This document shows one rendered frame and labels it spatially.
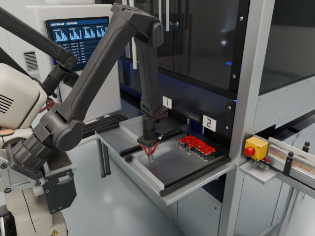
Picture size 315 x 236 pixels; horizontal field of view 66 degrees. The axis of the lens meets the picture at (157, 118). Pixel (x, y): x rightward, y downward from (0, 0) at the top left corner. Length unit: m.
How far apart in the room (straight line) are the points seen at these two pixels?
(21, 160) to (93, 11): 1.17
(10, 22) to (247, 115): 0.94
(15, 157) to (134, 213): 1.54
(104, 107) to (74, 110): 1.14
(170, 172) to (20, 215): 0.59
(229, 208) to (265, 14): 0.91
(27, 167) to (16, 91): 0.22
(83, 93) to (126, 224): 1.54
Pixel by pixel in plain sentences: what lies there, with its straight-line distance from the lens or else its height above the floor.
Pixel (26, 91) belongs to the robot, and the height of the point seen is 1.33.
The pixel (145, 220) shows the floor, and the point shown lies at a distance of 2.09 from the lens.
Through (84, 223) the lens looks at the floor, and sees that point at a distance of 2.16.
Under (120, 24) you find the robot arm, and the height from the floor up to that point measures 1.51.
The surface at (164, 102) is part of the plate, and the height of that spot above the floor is 1.01.
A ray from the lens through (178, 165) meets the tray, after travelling 1.14.
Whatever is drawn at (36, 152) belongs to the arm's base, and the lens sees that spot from 0.71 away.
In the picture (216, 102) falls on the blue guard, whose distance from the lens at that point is 1.16.
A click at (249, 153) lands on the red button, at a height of 1.00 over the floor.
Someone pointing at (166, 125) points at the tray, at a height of 0.88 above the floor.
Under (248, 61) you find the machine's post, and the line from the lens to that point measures 1.02.
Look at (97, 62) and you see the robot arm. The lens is 0.66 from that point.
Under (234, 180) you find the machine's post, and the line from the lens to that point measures 1.25.
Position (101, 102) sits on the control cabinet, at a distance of 1.79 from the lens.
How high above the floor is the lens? 1.56
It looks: 26 degrees down
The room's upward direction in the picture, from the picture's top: 1 degrees counter-clockwise
